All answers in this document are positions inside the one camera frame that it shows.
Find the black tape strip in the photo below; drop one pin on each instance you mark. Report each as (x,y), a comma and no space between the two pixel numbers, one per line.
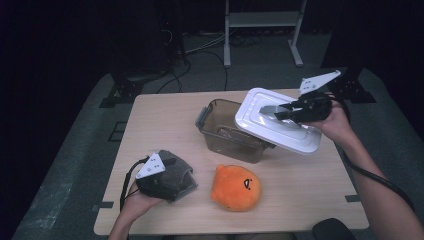
(351,199)
(105,205)

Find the black rounded object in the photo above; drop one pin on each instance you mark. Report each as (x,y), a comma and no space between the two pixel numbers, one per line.
(330,230)

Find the person's left hand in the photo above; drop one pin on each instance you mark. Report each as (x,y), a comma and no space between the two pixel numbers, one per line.
(136,203)

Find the brown transparent storage box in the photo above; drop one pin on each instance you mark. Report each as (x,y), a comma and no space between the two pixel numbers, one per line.
(220,133)

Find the black stand base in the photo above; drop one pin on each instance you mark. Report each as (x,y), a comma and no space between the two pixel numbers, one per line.
(125,91)
(361,95)

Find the white metal stand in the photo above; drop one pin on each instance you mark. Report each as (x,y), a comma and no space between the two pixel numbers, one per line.
(261,19)

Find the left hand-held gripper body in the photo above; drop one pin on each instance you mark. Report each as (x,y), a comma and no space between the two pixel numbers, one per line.
(151,186)

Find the black floor tape marking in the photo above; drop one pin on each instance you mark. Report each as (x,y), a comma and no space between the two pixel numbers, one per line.
(118,131)

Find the grey fluffy cloth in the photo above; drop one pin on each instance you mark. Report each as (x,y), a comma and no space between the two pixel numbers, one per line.
(181,176)

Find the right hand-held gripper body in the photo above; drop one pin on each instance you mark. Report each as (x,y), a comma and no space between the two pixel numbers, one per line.
(313,110)

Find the person's right hand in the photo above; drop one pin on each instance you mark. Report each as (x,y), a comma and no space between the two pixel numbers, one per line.
(336,126)

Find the orange plush toy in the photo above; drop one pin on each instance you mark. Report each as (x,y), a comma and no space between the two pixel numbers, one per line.
(233,190)

